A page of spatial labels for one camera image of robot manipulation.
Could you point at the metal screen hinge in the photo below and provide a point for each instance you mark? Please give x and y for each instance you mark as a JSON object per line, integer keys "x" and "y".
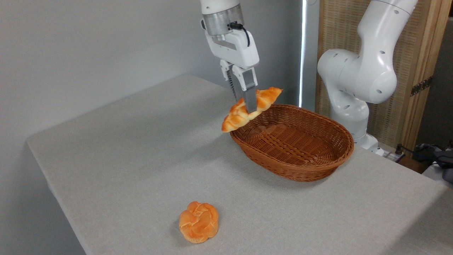
{"x": 421, "y": 86}

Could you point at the round knotted bread roll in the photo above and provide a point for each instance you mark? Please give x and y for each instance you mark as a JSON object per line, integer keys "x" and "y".
{"x": 198, "y": 222}

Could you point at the wooden rattan folding screen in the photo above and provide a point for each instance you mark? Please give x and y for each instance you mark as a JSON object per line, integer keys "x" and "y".
{"x": 414, "y": 46}

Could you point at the grey tablecloth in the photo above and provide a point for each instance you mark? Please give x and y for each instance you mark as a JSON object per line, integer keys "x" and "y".
{"x": 141, "y": 159}

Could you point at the brown wicker basket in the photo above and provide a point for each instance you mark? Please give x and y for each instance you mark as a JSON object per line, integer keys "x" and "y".
{"x": 293, "y": 145}

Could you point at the long braided bread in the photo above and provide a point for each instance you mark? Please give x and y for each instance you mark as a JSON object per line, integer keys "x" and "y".
{"x": 237, "y": 117}

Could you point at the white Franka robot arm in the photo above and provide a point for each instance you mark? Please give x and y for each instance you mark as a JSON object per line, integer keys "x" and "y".
{"x": 364, "y": 74}

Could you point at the dark bag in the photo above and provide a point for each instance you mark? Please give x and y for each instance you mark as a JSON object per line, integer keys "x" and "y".
{"x": 437, "y": 159}

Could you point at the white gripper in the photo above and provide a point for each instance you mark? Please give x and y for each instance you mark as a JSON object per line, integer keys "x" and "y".
{"x": 237, "y": 49}

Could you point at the white power strip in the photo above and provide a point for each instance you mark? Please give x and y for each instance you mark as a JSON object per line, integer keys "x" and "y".
{"x": 394, "y": 156}

